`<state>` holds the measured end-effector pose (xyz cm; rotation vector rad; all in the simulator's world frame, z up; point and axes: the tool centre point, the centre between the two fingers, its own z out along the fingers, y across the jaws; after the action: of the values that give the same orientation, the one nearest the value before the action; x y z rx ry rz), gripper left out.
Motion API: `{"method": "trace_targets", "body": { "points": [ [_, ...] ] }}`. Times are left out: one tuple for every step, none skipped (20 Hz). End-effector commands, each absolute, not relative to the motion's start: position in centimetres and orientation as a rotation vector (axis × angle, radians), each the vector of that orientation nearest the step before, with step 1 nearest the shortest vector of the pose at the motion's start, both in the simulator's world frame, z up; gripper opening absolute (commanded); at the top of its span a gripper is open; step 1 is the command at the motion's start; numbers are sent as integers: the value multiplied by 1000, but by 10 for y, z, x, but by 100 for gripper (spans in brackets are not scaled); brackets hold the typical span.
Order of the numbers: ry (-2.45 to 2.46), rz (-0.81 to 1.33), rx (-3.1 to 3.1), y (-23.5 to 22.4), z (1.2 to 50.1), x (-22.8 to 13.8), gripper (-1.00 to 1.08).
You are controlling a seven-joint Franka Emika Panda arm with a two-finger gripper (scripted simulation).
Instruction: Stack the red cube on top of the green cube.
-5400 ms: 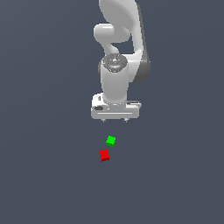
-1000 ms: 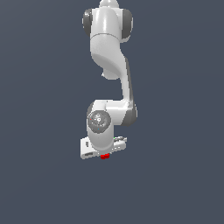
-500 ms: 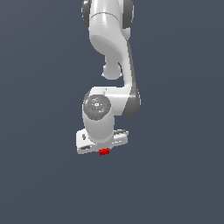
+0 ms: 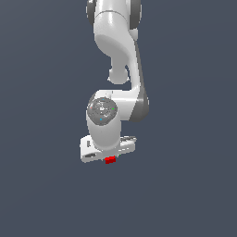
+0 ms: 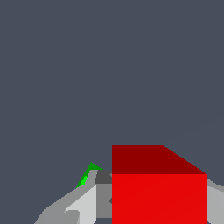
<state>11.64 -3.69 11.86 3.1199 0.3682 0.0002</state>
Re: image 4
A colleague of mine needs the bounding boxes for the red cube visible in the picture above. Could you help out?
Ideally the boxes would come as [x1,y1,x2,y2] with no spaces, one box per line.
[104,156,117,165]

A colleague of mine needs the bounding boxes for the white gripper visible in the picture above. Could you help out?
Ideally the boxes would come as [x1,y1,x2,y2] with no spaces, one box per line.
[80,134,138,164]

